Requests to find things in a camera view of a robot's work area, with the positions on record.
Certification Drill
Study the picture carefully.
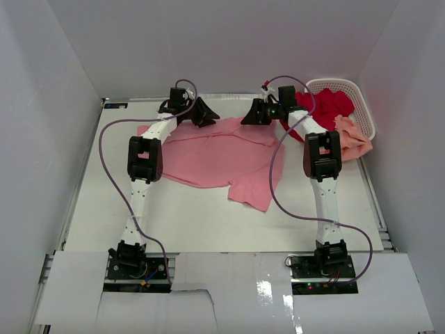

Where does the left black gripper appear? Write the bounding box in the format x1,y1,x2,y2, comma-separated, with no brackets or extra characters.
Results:
181,96,220,128

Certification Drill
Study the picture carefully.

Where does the peach t shirt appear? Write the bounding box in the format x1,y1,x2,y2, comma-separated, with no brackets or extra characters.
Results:
334,116,373,161

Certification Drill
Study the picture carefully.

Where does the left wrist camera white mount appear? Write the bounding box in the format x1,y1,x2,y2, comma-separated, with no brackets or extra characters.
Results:
186,88,197,101

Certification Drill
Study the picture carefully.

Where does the white plastic basket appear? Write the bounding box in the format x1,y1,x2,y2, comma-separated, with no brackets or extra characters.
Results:
306,78,375,141

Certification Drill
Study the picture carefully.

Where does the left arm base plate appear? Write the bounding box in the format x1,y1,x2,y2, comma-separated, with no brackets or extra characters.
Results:
103,255,171,294

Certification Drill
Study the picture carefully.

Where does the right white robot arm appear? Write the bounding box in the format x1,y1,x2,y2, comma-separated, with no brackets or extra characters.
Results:
241,82,348,278

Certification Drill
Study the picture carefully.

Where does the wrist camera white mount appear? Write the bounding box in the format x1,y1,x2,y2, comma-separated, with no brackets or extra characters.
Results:
186,88,197,101
261,81,277,103

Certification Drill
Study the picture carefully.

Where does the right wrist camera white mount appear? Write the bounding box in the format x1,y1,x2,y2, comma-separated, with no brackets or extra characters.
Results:
261,81,277,103

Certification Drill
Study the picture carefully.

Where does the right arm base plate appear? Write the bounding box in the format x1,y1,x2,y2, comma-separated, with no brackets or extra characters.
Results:
284,255,359,296

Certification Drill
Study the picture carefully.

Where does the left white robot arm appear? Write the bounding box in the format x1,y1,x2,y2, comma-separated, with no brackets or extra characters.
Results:
111,88,220,278

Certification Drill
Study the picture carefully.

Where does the pink t shirt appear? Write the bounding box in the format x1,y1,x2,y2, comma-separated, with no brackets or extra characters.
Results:
137,116,286,212

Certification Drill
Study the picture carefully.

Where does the red t shirt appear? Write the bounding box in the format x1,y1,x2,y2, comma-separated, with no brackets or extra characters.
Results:
290,88,357,142

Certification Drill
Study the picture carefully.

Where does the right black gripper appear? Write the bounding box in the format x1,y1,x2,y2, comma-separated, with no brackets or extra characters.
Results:
241,99,284,125

